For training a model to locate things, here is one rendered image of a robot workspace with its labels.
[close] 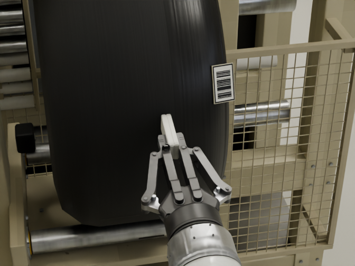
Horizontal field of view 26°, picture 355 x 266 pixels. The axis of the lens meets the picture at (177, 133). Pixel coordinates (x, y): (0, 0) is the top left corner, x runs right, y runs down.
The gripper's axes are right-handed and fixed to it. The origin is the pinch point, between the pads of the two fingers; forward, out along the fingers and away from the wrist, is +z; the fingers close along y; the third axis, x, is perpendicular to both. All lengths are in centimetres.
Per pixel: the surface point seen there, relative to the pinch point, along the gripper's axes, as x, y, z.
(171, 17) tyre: -12.1, -2.5, 13.3
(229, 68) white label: -4.8, -11.0, 8.7
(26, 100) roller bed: 39, 22, 58
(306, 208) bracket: 99, -57, 64
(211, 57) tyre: -6.8, -8.0, 9.3
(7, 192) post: 28.0, 26.6, 19.1
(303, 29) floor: 158, -119, 234
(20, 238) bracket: 29.7, 24.9, 8.9
